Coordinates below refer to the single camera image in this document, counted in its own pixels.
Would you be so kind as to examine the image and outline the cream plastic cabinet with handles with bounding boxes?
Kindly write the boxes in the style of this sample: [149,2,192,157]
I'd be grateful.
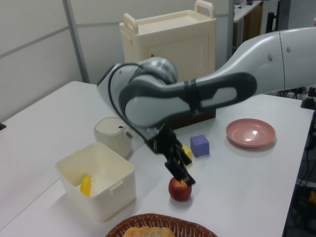
[118,0,218,82]

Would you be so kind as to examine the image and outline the dark brown wooden box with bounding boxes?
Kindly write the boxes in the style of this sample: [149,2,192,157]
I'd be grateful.
[170,108,217,131]

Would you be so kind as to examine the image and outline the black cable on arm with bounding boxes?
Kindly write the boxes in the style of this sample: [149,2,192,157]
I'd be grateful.
[107,63,155,150]

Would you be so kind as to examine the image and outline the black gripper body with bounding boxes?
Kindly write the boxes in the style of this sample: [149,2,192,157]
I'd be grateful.
[147,122,185,162]

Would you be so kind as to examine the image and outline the purple cube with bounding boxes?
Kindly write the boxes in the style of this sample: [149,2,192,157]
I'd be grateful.
[190,134,210,158]

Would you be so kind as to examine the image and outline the brown wicker basket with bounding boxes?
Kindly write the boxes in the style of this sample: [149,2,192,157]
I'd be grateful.
[105,213,219,237]

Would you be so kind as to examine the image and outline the black clamp mount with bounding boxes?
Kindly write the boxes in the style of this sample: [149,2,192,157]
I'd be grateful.
[300,86,316,111]

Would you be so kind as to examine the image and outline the bread slice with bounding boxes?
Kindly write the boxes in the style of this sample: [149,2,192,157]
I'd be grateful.
[122,226,176,237]

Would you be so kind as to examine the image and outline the red apple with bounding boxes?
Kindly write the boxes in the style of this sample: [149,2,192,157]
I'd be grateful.
[168,177,193,202]

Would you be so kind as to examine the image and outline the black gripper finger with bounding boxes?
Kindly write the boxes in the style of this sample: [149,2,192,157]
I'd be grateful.
[175,145,193,166]
[164,158,197,187]

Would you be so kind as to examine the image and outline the background desk with electronics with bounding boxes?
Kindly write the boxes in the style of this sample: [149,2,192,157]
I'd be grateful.
[273,88,308,100]

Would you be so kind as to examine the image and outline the yellow cube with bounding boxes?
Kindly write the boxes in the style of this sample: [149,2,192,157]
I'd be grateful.
[181,144,193,161]

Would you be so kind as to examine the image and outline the background white desk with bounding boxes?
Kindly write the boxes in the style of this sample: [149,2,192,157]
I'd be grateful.
[233,0,264,23]

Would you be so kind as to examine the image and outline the pink plate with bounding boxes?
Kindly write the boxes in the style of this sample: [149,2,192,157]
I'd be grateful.
[226,118,276,149]

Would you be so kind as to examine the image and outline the black cables beside table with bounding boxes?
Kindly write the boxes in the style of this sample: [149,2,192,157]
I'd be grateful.
[291,145,316,237]

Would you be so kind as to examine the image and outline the open cream plastic container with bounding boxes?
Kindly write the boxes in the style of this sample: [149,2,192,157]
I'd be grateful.
[54,141,137,224]

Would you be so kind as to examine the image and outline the grey partition post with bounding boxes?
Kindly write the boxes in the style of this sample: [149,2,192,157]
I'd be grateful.
[64,0,90,83]

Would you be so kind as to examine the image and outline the yellow banana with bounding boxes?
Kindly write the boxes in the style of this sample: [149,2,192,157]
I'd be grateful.
[80,175,92,198]

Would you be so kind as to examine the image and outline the small cream lidded bin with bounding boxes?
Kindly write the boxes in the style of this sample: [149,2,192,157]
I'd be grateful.
[93,117,139,160]

